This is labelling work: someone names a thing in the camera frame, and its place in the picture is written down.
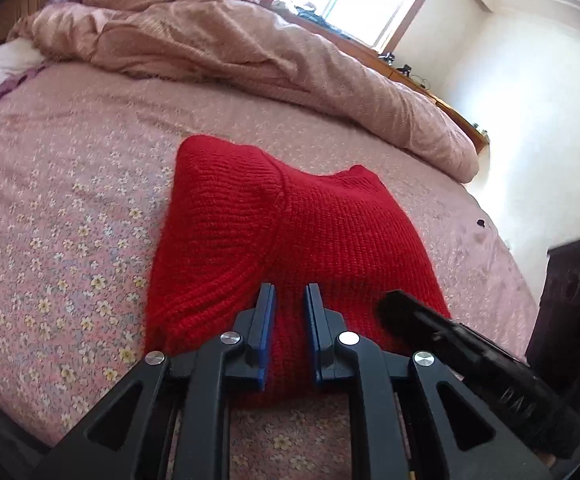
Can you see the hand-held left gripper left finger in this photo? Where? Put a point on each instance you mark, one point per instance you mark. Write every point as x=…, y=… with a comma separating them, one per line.
x=268, y=340

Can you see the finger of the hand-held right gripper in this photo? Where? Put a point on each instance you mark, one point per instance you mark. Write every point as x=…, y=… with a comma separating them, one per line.
x=415, y=317

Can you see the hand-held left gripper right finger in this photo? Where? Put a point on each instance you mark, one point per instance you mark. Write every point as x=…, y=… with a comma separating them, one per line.
x=312, y=340

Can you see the red knit sweater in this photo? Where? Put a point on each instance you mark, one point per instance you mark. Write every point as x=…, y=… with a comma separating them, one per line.
x=320, y=235

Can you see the pink floral bed sheet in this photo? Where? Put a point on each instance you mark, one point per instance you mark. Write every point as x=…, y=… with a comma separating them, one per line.
x=70, y=210

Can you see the pink duvet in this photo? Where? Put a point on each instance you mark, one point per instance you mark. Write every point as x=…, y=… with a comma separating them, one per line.
x=220, y=45

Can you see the white pillow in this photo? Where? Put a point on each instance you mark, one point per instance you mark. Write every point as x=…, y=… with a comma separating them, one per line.
x=0, y=67

